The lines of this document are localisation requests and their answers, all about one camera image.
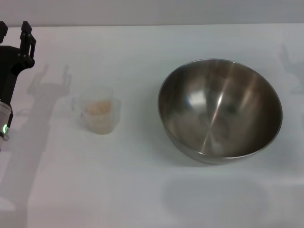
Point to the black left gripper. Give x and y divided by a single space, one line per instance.
9 69

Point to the white rice grains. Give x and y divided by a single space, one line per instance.
98 108

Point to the clear plastic measuring cup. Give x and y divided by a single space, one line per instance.
99 114

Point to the stainless steel mixing bowl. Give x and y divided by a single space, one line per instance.
221 111

